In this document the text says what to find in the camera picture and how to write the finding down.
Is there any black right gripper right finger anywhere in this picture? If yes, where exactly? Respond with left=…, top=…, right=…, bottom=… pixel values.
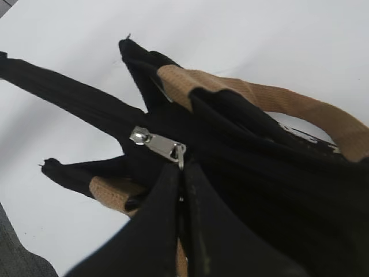
left=183, top=163, right=308, bottom=277

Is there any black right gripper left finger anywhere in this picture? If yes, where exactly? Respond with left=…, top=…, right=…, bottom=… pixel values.
left=67, top=164, right=180, bottom=276

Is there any silver zipper pull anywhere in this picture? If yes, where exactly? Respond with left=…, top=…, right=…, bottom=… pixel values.
left=130, top=126, right=187, bottom=170

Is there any black bag with tan handles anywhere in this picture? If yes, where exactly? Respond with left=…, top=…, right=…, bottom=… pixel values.
left=1, top=39, right=368, bottom=276

